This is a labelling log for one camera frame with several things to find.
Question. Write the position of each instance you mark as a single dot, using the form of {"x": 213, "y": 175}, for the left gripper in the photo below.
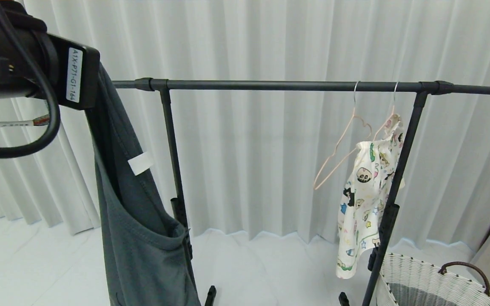
{"x": 15, "y": 63}

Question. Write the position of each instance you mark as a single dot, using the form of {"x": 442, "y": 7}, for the dark grey garment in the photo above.
{"x": 143, "y": 255}

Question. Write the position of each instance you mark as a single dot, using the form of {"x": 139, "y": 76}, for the pink clothes hanger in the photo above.
{"x": 391, "y": 114}
{"x": 342, "y": 140}

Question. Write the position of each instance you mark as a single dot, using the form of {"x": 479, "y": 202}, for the cream printed garment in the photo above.
{"x": 364, "y": 199}

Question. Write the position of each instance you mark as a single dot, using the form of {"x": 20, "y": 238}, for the black clothes rack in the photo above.
{"x": 270, "y": 85}

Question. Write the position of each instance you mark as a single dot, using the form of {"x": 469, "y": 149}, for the white laundry basket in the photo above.
{"x": 419, "y": 276}

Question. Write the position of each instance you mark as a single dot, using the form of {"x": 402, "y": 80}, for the white curtain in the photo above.
{"x": 270, "y": 170}

